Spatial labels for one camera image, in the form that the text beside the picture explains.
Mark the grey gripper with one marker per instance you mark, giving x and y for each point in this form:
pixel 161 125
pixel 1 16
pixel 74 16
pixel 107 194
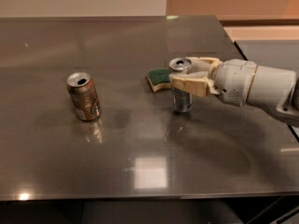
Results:
pixel 234 78

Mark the silver blue redbull can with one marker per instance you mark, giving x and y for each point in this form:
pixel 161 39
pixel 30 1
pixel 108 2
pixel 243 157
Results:
pixel 182 100

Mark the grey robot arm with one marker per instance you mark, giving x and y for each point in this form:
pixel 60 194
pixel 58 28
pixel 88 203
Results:
pixel 275 91

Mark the green yellow sponge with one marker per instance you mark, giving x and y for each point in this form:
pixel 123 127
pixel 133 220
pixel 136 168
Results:
pixel 159 79

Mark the brown soda can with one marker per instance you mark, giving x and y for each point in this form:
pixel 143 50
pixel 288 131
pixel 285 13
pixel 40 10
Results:
pixel 82 91

